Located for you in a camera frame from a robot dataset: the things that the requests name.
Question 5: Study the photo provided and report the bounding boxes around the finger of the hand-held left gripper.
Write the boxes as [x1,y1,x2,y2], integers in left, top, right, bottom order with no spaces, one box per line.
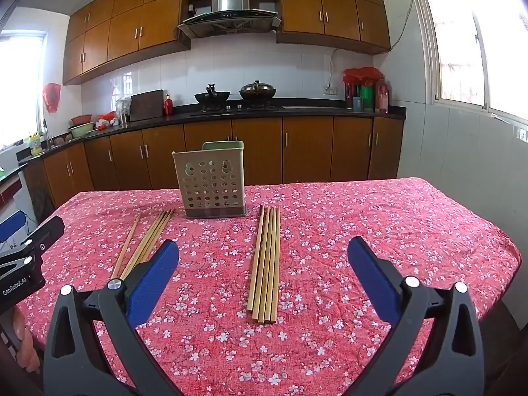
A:
[0,215,65,275]

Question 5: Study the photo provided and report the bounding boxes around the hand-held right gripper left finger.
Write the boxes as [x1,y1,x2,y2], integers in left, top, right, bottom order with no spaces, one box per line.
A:
[43,239,194,396]

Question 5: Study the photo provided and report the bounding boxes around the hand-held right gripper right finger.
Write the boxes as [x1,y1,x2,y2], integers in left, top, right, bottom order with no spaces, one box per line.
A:
[347,237,485,396]

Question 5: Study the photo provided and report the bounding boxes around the wooden chopstick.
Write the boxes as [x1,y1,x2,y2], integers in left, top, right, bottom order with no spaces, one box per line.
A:
[110,214,142,281]
[266,205,277,325]
[259,205,273,324]
[252,205,269,321]
[271,206,281,324]
[140,209,176,264]
[119,211,166,279]
[126,210,170,275]
[247,205,265,313]
[134,210,173,268]

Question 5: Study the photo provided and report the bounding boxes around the beige perforated utensil holder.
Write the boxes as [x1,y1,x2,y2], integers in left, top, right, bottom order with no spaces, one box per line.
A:
[172,141,248,219]

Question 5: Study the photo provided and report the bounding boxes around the person's left hand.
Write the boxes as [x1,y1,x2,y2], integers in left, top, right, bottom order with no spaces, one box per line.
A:
[12,307,42,376]

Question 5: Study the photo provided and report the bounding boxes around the blue chair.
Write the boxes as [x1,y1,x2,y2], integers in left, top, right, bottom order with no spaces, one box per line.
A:
[0,210,27,245]

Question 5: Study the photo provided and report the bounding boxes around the red floral tablecloth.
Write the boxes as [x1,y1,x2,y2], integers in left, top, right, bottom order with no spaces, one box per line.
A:
[25,177,522,396]

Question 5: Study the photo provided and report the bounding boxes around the green basin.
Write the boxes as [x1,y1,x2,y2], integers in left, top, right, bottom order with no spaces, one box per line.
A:
[68,123,97,139]

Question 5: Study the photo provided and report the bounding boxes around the red white plastic bag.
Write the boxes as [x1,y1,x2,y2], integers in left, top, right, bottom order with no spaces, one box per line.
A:
[95,111,120,129]

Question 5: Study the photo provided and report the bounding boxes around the red hanging plastic bag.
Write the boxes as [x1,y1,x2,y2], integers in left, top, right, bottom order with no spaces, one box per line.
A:
[43,83,62,114]

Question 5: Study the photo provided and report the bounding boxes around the wooden base cabinets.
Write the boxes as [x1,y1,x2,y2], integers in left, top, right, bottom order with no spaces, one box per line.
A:
[18,115,405,211]

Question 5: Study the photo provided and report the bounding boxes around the small kitchen window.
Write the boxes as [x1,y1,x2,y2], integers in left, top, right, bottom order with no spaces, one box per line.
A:
[0,31,48,149]

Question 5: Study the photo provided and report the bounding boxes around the glass jar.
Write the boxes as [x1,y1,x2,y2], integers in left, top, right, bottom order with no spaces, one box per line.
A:
[115,97,132,124]

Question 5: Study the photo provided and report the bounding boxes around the dark wooden cutting board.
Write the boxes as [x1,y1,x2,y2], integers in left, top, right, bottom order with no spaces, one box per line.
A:
[129,89,166,122]

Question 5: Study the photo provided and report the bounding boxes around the green container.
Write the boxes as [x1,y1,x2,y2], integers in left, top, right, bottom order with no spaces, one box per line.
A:
[361,84,376,112]

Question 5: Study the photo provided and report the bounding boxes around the red oil bottle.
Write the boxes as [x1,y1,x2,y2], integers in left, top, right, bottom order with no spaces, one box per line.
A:
[375,79,390,113]

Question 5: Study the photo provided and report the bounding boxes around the dark sauce bottle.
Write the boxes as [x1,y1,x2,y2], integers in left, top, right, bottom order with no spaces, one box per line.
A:
[346,82,361,110]

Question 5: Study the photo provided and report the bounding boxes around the gas stove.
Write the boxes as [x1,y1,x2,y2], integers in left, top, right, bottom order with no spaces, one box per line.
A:
[190,105,281,114]

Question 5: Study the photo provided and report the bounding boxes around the black open wok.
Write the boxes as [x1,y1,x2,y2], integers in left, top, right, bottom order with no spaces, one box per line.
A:
[195,83,232,110]

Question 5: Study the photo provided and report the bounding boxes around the red bag over bottles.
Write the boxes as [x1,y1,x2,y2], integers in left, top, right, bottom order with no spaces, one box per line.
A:
[342,67,384,87]

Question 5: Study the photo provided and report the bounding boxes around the black wok with lid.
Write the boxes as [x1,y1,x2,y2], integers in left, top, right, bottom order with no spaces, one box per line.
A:
[239,80,276,102]

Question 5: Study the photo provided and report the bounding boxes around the large sliding window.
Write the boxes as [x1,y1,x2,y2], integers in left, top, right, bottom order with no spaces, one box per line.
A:
[408,0,528,126]

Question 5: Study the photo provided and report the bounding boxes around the white cable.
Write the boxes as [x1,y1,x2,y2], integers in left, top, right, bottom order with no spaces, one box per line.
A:
[329,47,345,88]

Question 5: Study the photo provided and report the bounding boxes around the wooden wall cabinets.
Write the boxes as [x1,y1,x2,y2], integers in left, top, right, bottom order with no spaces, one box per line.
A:
[63,0,392,86]

